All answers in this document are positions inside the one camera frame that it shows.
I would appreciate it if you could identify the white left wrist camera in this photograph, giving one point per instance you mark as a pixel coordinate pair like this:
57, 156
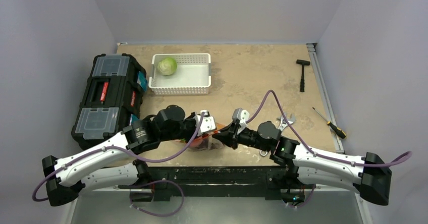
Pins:
205, 122

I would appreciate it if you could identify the black toolbox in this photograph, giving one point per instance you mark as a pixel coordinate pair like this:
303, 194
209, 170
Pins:
111, 100

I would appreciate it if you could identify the black hammer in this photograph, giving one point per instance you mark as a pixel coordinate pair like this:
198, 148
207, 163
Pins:
303, 64

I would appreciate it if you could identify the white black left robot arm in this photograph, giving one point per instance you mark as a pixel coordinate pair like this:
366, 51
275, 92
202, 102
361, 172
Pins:
64, 177

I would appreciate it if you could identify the yellow black screwdriver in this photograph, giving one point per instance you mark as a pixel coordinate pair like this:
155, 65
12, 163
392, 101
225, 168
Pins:
339, 132

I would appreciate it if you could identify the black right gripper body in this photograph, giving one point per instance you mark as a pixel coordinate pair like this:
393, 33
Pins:
232, 136

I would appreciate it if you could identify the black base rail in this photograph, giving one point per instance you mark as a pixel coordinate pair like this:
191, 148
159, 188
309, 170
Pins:
268, 182

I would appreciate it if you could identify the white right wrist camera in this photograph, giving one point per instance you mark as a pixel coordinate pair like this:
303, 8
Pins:
241, 116

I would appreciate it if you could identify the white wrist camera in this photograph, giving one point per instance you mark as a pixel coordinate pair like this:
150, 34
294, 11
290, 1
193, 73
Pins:
205, 122
241, 116

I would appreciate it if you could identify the pink peach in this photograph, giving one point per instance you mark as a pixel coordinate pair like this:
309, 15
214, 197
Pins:
199, 144

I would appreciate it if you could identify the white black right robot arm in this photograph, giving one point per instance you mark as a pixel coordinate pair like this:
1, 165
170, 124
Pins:
363, 175

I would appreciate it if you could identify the red adjustable wrench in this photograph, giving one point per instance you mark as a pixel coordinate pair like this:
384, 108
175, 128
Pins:
282, 126

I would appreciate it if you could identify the clear zip top bag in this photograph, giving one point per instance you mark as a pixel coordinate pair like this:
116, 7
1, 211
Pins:
213, 143

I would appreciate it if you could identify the green cabbage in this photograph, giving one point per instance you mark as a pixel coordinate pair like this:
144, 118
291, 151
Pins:
167, 66

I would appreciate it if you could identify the white plastic basket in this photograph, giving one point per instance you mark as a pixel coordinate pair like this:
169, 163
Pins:
192, 76

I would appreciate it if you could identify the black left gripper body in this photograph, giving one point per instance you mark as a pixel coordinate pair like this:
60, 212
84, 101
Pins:
185, 130

